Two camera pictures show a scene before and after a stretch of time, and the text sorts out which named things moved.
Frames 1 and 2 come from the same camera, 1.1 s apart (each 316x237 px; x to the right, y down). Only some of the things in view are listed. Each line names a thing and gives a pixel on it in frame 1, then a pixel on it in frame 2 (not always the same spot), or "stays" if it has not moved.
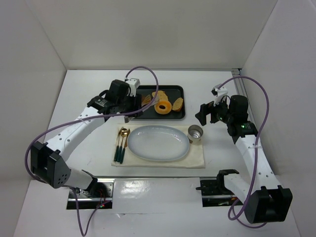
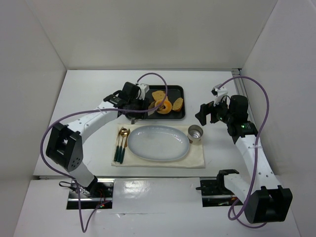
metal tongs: (128, 119) to (149, 113)
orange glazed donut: (167, 110) stays
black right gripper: (212, 113) stays
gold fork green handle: (117, 150) stays
